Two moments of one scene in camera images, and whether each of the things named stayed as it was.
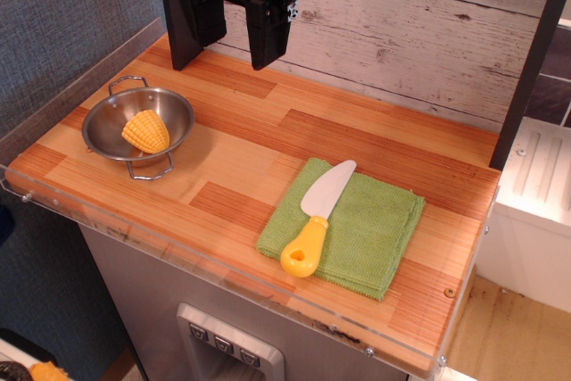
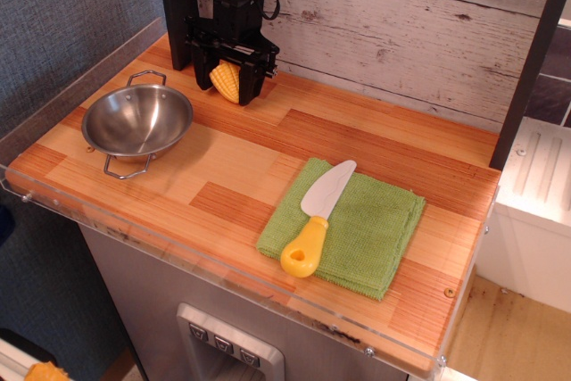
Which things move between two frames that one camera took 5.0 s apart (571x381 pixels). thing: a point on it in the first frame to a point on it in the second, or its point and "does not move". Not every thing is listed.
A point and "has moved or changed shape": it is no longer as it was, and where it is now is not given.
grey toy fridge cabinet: (184, 327) does not move
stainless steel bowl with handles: (103, 121) has moved or changed shape
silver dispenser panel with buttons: (213, 349) does not move
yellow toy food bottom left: (47, 371) does not move
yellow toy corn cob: (146, 131) to (226, 78)
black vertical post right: (528, 80) does not move
